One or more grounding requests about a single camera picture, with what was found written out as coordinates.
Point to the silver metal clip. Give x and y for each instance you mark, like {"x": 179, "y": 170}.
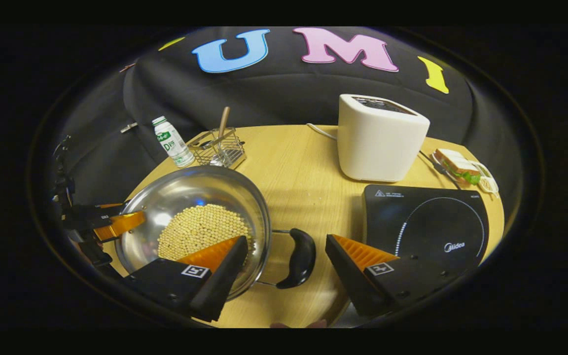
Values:
{"x": 128, "y": 127}

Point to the black backdrop cloth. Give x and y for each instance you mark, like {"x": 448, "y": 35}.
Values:
{"x": 289, "y": 93}

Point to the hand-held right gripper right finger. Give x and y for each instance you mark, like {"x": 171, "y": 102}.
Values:
{"x": 348, "y": 281}

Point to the pink clip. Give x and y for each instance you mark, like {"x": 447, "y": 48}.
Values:
{"x": 127, "y": 67}

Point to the black induction cooktop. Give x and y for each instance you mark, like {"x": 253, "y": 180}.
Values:
{"x": 437, "y": 222}

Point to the white toaster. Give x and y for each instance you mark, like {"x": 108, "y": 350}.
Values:
{"x": 377, "y": 143}

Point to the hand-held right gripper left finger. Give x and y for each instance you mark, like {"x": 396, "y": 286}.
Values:
{"x": 220, "y": 286}

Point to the sandwich with lettuce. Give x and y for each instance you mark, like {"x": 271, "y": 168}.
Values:
{"x": 456, "y": 165}

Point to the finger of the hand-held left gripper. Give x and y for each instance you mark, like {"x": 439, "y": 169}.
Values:
{"x": 119, "y": 224}
{"x": 87, "y": 216}

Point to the stainless steel pot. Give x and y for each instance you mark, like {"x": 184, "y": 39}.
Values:
{"x": 190, "y": 190}

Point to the pile of yellow soybeans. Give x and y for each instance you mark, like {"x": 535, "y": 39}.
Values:
{"x": 200, "y": 229}

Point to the white bottle green label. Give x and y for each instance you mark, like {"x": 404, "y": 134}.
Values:
{"x": 171, "y": 143}

